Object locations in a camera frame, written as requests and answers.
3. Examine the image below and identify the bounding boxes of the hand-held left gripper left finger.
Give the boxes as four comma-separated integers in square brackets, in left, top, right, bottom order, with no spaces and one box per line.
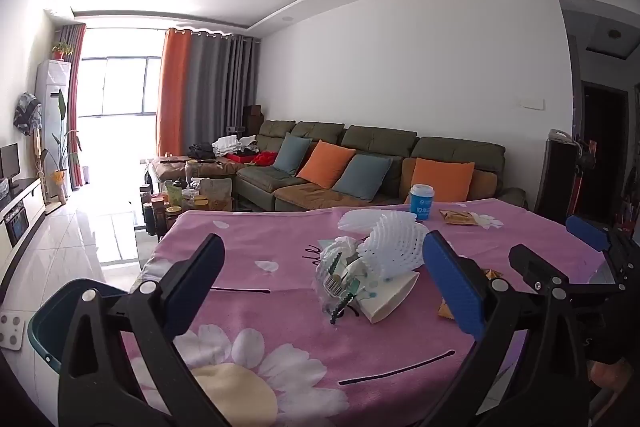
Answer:
[57,233,241,427]

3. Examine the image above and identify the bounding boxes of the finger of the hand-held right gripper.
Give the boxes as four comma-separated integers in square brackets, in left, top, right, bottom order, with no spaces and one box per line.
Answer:
[566,214,640,278]
[509,244,632,304]

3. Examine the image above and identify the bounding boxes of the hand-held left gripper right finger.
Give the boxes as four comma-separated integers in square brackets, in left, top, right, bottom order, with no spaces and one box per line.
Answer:
[422,229,591,427]

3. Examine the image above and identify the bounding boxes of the white patterned tissue pack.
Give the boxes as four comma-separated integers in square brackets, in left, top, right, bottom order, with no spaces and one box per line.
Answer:
[350,257,420,324]

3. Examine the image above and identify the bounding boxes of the white foam fruit net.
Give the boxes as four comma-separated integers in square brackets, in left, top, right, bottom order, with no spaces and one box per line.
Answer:
[337,208,418,235]
[356,213,429,282]

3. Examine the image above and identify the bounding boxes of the clear plastic wrapper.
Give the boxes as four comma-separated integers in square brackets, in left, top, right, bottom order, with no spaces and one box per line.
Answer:
[314,238,362,326]

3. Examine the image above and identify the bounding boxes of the teal plastic bin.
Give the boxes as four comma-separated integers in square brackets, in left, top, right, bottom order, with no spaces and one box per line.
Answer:
[27,277,132,369]

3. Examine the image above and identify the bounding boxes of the person's right hand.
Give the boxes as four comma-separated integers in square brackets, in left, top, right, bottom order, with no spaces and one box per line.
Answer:
[590,359,640,408]

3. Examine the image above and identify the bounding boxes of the gold snack wrapper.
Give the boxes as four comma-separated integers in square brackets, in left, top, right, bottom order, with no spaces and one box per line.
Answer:
[439,208,478,226]

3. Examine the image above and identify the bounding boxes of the group of food jars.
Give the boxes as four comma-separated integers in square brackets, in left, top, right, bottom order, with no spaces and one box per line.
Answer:
[140,177,233,233]

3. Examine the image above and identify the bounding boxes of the pink floral blanket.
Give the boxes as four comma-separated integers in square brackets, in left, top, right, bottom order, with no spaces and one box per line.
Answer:
[120,197,608,427]

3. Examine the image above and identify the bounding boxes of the dark door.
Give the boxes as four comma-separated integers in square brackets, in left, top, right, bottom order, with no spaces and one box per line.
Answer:
[580,82,628,223]

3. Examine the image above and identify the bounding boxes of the blue and white cup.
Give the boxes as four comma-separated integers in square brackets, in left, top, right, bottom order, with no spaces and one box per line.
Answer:
[409,183,435,222]

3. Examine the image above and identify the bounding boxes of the orange cushion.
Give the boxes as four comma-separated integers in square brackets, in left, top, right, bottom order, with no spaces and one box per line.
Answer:
[410,157,476,202]
[296,140,357,189]

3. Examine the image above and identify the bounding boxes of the red cloth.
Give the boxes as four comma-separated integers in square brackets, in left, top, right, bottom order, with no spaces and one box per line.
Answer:
[227,151,278,168]

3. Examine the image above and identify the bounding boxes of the white clothes pile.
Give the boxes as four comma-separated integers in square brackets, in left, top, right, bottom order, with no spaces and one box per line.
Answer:
[212,134,257,155]

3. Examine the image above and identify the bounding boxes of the blue-grey cushion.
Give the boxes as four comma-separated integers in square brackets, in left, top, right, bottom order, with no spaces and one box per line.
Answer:
[272,132,313,175]
[332,153,393,202]

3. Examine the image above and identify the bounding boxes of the brown boxes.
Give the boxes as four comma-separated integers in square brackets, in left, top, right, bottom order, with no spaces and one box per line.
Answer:
[243,105,266,138]

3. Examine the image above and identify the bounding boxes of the tall leafy potted plant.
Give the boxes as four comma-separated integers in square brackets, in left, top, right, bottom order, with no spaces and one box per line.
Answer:
[50,89,82,200]

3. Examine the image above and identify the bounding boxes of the orange and grey curtain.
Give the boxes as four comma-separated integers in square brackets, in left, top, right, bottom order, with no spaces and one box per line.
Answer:
[156,27,261,158]
[66,23,87,190]

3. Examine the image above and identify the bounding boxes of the white and black cabinet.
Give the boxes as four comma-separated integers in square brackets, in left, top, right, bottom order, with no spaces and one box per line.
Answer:
[0,177,48,268]

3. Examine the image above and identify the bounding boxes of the white bathroom scale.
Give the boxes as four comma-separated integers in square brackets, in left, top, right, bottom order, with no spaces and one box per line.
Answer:
[0,312,26,350]

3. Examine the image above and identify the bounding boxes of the window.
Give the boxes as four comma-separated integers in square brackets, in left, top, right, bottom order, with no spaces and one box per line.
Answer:
[80,57,162,118]

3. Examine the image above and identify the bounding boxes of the black monitor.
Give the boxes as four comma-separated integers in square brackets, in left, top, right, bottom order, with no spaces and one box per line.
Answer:
[0,143,22,188]

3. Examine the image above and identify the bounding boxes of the white standing air conditioner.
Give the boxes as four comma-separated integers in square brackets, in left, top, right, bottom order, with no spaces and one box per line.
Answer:
[36,59,72,202]

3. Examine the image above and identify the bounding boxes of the floor fan with patterned cover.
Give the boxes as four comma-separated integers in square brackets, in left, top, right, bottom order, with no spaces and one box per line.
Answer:
[14,91,48,202]

